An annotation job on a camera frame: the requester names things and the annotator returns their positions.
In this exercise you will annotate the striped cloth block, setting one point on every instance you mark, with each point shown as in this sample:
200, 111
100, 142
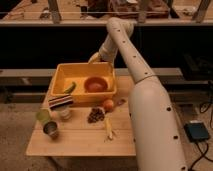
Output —
60, 101

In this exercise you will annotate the yellow banana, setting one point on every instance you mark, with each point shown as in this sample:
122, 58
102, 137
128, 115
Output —
109, 131

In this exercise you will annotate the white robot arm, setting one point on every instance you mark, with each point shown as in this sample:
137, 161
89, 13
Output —
155, 131

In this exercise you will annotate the black pedal box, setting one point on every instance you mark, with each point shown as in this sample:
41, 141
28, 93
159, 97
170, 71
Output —
196, 132

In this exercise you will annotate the orange fruit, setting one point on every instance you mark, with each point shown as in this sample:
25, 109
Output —
108, 105

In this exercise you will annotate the yellow plastic tray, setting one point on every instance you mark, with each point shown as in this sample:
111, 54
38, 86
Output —
79, 73

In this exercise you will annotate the wooden table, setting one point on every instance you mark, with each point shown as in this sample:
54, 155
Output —
79, 138

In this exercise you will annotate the purple small object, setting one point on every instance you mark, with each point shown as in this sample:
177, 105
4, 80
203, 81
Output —
120, 102

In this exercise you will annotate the wooden shelf with clutter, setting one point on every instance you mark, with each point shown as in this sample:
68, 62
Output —
97, 12

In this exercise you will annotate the green cup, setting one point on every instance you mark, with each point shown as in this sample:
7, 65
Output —
43, 116

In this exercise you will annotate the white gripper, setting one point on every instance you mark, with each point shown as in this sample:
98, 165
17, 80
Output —
107, 52

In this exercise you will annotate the red bowl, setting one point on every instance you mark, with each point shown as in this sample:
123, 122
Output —
95, 84

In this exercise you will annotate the dark grape bunch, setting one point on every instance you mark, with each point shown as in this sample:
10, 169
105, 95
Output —
96, 115

